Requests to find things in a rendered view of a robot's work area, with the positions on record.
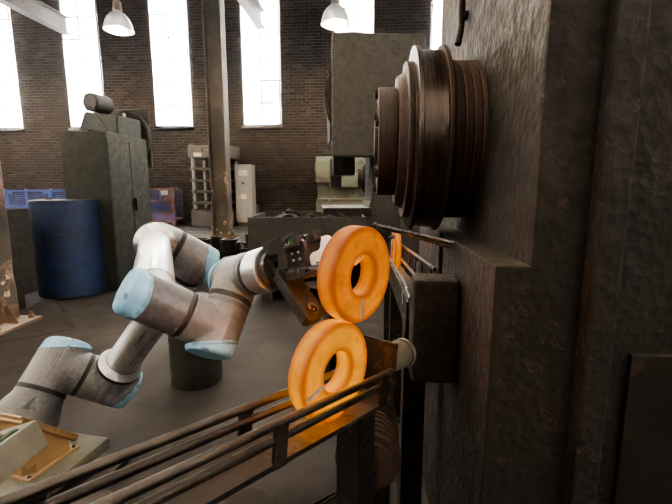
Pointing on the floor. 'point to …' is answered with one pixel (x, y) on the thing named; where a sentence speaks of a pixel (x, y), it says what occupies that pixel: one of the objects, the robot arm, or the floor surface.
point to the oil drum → (67, 247)
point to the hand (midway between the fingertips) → (355, 261)
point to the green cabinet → (110, 190)
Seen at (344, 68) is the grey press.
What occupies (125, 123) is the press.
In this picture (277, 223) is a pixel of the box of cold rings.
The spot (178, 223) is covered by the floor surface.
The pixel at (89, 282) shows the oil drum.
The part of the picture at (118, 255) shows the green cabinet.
